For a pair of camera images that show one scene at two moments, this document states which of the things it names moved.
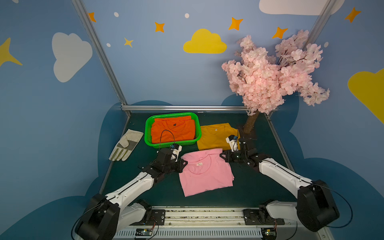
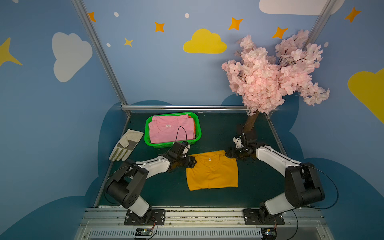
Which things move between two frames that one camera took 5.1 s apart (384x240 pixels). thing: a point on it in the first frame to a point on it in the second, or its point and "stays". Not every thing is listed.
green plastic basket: x=150 y=118 stays
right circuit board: x=268 y=233 stays
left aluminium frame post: x=98 y=47 stays
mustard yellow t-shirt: x=213 y=136 to x=213 y=169
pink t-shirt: x=205 y=170 to x=164 y=129
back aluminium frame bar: x=186 y=107 stays
